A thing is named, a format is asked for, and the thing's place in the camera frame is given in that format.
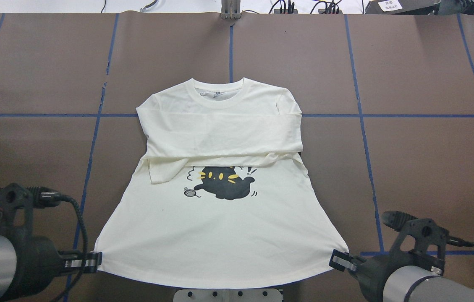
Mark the black box with white label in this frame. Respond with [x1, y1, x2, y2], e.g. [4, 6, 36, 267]
[364, 0, 441, 15]

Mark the cream long-sleeve cat shirt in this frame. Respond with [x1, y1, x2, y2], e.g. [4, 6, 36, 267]
[94, 78, 348, 289]

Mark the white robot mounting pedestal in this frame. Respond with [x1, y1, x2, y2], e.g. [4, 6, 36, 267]
[173, 288, 285, 302]

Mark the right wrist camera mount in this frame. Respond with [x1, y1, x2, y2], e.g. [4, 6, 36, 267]
[382, 211, 472, 273]

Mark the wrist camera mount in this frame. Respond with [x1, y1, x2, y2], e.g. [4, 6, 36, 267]
[0, 183, 67, 237]
[382, 211, 472, 273]

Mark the grey orange usb hub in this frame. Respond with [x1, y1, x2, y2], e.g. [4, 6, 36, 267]
[268, 0, 298, 15]
[309, 0, 343, 15]

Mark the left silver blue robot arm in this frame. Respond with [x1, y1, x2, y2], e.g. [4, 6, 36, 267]
[0, 235, 102, 302]

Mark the near grey orange USB hub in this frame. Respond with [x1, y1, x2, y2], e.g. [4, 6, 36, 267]
[268, 0, 298, 15]

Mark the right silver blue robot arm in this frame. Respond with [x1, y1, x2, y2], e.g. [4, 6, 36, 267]
[329, 249, 474, 302]

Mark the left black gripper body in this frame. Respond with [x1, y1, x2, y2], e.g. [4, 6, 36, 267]
[14, 236, 84, 298]

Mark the aluminium frame post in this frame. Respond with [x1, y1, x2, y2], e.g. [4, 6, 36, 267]
[221, 0, 242, 20]

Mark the far grey orange USB hub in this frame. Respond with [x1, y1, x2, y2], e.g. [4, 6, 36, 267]
[309, 0, 343, 15]

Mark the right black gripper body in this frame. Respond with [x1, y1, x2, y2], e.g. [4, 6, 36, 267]
[349, 254, 414, 302]

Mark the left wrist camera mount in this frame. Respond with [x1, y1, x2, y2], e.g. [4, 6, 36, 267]
[0, 183, 67, 237]

